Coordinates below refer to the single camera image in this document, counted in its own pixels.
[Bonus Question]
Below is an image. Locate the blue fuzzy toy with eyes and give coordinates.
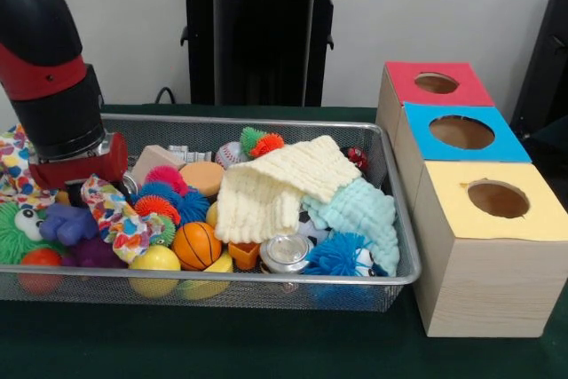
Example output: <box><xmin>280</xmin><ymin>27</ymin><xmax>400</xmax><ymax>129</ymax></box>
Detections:
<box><xmin>304</xmin><ymin>232</ymin><xmax>388</xmax><ymax>278</ymax></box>

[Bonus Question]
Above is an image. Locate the black upright panel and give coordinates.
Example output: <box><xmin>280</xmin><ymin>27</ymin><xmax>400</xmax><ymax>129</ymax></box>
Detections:
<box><xmin>509</xmin><ymin>0</ymin><xmax>568</xmax><ymax>131</ymax></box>

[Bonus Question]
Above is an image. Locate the silver drink can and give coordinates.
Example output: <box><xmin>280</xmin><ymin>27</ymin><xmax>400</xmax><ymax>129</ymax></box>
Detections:
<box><xmin>259</xmin><ymin>233</ymin><xmax>316</xmax><ymax>274</ymax></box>

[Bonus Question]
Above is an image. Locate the black cable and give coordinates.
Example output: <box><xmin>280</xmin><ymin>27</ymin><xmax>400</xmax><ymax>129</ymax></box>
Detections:
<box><xmin>154</xmin><ymin>86</ymin><xmax>177</xmax><ymax>105</ymax></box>

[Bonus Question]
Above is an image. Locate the mint waffle cloth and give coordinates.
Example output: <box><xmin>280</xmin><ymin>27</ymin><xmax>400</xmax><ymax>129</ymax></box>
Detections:
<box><xmin>302</xmin><ymin>179</ymin><xmax>400</xmax><ymax>277</ymax></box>

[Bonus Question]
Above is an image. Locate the lilac rubber toy figure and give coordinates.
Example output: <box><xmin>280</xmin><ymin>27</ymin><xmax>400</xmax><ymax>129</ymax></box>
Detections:
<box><xmin>38</xmin><ymin>202</ymin><xmax>99</xmax><ymax>248</ymax></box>

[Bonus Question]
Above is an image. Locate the orange round sponge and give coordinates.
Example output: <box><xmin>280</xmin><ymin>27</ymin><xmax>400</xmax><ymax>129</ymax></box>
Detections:
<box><xmin>179</xmin><ymin>162</ymin><xmax>226</xmax><ymax>198</ymax></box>

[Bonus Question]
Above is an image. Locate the wooden box with three holes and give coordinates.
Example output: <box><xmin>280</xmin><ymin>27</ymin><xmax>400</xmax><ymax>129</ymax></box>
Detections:
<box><xmin>375</xmin><ymin>60</ymin><xmax>568</xmax><ymax>338</ymax></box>

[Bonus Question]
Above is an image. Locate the blue orange spiky ball toy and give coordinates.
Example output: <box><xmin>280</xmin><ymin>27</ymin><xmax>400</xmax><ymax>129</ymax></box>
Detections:
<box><xmin>132</xmin><ymin>165</ymin><xmax>212</xmax><ymax>247</ymax></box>

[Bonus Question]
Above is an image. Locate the cream waffle cloth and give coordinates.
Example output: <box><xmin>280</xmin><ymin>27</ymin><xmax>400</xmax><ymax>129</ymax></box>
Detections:
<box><xmin>214</xmin><ymin>134</ymin><xmax>363</xmax><ymax>245</ymax></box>

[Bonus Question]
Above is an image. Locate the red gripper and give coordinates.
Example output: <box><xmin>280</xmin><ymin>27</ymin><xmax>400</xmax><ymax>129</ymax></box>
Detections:
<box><xmin>27</xmin><ymin>131</ymin><xmax>130</xmax><ymax>209</ymax></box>

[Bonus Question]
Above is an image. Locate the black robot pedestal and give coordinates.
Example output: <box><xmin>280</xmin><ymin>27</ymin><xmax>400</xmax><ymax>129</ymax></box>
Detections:
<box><xmin>170</xmin><ymin>0</ymin><xmax>356</xmax><ymax>107</ymax></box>

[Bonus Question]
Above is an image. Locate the silver wire mesh bin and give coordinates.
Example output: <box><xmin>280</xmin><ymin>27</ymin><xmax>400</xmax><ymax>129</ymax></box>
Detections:
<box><xmin>0</xmin><ymin>111</ymin><xmax>422</xmax><ymax>313</ymax></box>

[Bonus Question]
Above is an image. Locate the green fuzzy toy with eyes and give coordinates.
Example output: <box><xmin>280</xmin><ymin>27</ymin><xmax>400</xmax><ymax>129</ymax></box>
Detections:
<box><xmin>0</xmin><ymin>201</ymin><xmax>67</xmax><ymax>265</ymax></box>

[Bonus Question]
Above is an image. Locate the dark green table cloth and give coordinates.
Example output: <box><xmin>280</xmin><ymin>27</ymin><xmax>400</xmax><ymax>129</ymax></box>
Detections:
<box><xmin>530</xmin><ymin>115</ymin><xmax>568</xmax><ymax>162</ymax></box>
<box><xmin>0</xmin><ymin>103</ymin><xmax>568</xmax><ymax>379</ymax></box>

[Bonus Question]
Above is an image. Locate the orange toy basketball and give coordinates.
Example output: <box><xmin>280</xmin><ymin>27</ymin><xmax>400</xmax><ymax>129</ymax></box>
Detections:
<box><xmin>171</xmin><ymin>220</ymin><xmax>223</xmax><ymax>272</ymax></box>

